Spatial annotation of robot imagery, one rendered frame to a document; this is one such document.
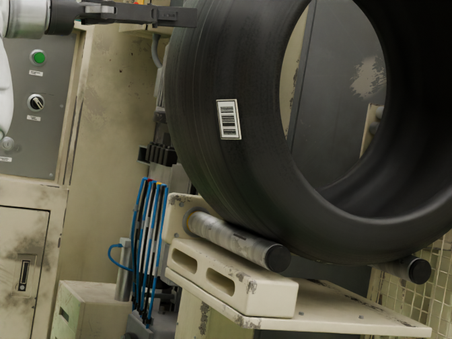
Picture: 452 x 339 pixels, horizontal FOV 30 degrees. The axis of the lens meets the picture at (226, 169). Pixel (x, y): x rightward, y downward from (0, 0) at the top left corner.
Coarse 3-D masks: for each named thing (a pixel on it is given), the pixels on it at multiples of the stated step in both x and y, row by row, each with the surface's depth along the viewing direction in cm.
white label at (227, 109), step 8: (224, 104) 126; (232, 104) 124; (224, 112) 126; (232, 112) 125; (224, 120) 126; (232, 120) 125; (224, 128) 127; (232, 128) 125; (224, 136) 127; (232, 136) 126; (240, 136) 125
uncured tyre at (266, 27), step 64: (192, 0) 141; (256, 0) 125; (384, 0) 165; (448, 0) 156; (192, 64) 133; (256, 64) 125; (448, 64) 164; (192, 128) 135; (256, 128) 126; (384, 128) 170; (448, 128) 164; (256, 192) 130; (320, 192) 165; (384, 192) 168; (448, 192) 142; (320, 256) 137; (384, 256) 141
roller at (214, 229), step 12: (192, 216) 161; (204, 216) 158; (192, 228) 160; (204, 228) 155; (216, 228) 151; (228, 228) 148; (240, 228) 146; (216, 240) 150; (228, 240) 145; (240, 240) 141; (252, 240) 138; (264, 240) 136; (240, 252) 141; (252, 252) 136; (264, 252) 133; (276, 252) 132; (288, 252) 133; (264, 264) 133; (276, 264) 133; (288, 264) 133
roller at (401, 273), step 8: (408, 256) 147; (376, 264) 153; (384, 264) 151; (392, 264) 149; (400, 264) 147; (408, 264) 145; (416, 264) 144; (424, 264) 145; (392, 272) 149; (400, 272) 147; (408, 272) 145; (416, 272) 144; (424, 272) 145; (408, 280) 146; (416, 280) 144; (424, 280) 145
